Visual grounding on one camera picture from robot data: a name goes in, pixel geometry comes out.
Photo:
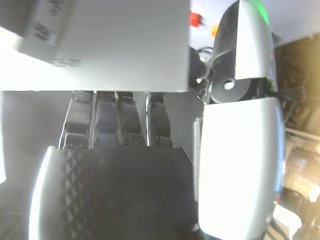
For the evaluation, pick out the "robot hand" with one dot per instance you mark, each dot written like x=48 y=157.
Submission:
x=125 y=195

